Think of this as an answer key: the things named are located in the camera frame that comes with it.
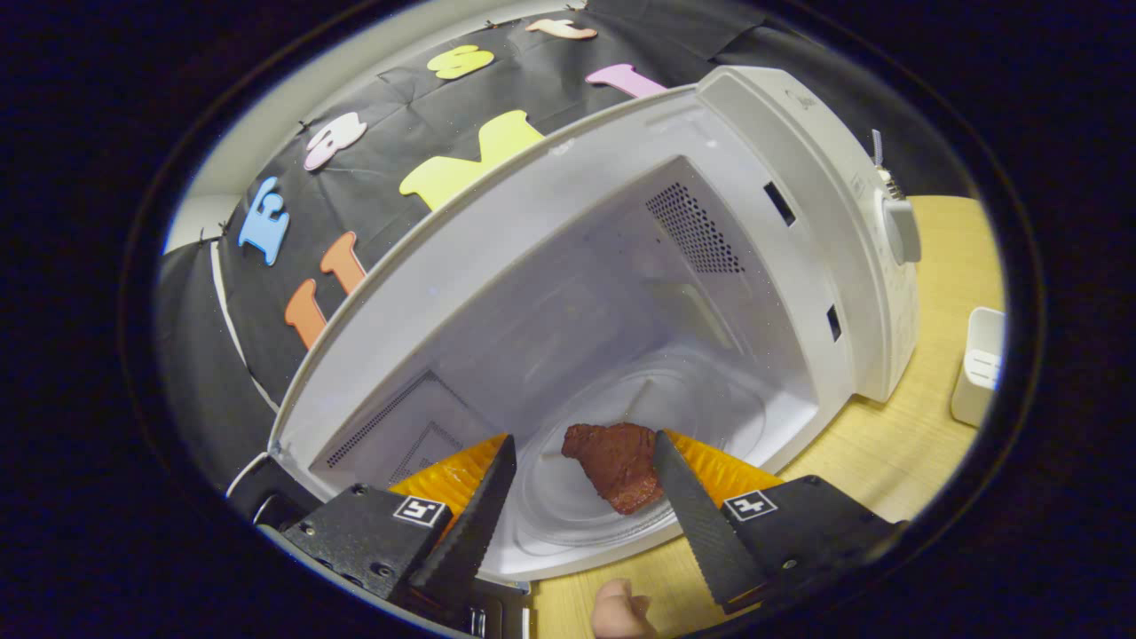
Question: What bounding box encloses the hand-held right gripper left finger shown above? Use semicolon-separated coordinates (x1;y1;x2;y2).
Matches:
302;433;518;627

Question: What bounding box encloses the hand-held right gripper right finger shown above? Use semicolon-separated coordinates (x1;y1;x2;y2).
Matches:
652;430;903;616

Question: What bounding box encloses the reddish brown meat piece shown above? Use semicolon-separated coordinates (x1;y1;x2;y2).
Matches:
561;422;667;517

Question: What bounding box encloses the white microwave oven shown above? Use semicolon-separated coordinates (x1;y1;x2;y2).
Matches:
226;64;924;638

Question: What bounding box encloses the glass microwave turntable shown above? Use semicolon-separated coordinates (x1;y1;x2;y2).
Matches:
515;366;769;553

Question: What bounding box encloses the white toaster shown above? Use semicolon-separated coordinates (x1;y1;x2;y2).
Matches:
950;306;1008;429

